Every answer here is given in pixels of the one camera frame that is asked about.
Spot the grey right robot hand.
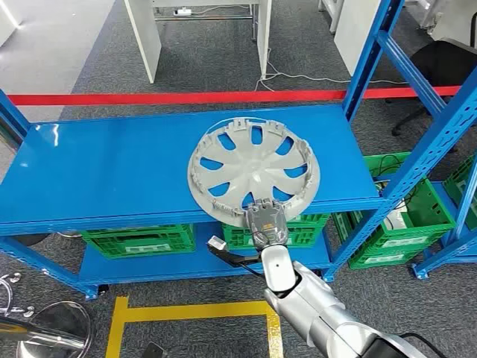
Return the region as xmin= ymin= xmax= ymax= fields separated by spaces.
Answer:
xmin=246 ymin=197 xmax=290 ymax=251

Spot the grey plastic wheel cover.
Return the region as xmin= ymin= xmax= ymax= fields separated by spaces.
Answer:
xmin=186 ymin=116 xmax=322 ymax=229

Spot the blue metal shelf rack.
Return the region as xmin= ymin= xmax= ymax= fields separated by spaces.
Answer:
xmin=0 ymin=0 xmax=477 ymax=301
xmin=411 ymin=153 xmax=477 ymax=280

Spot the small white device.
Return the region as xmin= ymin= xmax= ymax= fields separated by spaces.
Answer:
xmin=384 ymin=200 xmax=410 ymax=231

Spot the red barrier belt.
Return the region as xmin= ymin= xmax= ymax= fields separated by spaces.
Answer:
xmin=8 ymin=86 xmax=460 ymax=106

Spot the yellow floor tape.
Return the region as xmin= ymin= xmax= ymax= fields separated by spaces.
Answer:
xmin=105 ymin=296 xmax=284 ymax=358

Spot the white furniture panel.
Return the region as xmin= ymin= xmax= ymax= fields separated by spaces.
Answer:
xmin=319 ymin=0 xmax=386 ymax=78

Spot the white desk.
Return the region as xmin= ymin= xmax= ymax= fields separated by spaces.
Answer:
xmin=124 ymin=0 xmax=272 ymax=84

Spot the black office chair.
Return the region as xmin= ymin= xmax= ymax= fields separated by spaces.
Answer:
xmin=386 ymin=38 xmax=477 ymax=137

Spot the black camera bracket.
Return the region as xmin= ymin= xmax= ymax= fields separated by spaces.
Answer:
xmin=207 ymin=242 xmax=262 ymax=271

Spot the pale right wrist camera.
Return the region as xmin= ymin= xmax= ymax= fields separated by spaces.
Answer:
xmin=207 ymin=236 xmax=228 ymax=256

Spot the white cable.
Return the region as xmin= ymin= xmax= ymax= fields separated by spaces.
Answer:
xmin=254 ymin=46 xmax=407 ymax=93

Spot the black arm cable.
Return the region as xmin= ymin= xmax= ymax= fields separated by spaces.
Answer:
xmin=401 ymin=332 xmax=445 ymax=358

